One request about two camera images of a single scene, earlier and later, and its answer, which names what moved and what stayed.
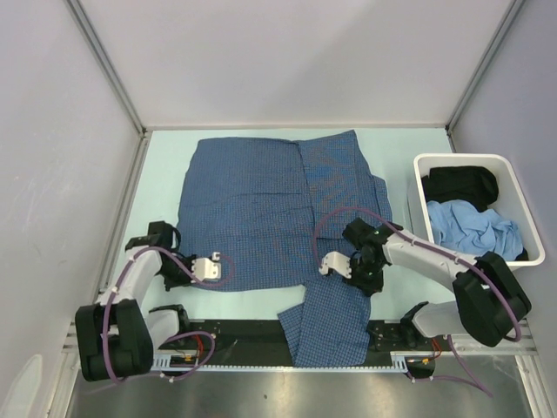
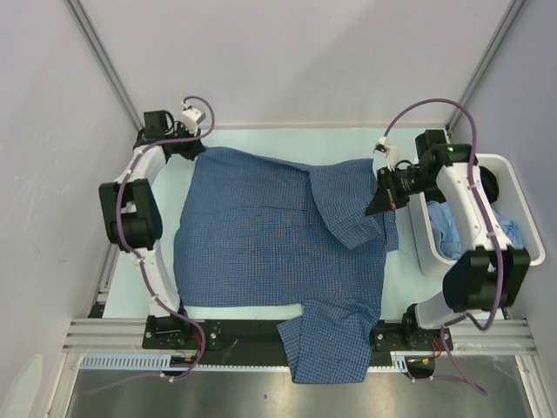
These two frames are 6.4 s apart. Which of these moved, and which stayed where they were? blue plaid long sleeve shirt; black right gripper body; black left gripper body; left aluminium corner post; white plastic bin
Moved: blue plaid long sleeve shirt; black left gripper body; black right gripper body
Stayed: left aluminium corner post; white plastic bin
